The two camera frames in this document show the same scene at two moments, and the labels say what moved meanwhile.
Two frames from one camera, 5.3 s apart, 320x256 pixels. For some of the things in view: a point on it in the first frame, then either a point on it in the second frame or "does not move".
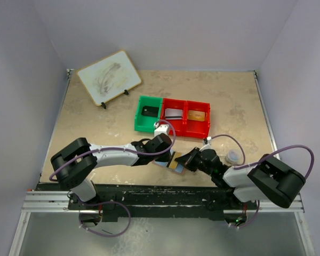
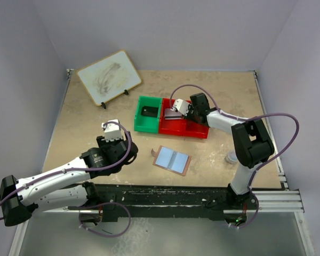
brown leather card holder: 172,165 does not move
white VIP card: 173,114 does not move
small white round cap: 232,156 does not move
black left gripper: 165,157 to 104,144
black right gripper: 187,159 to 188,117
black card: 150,111 does not move
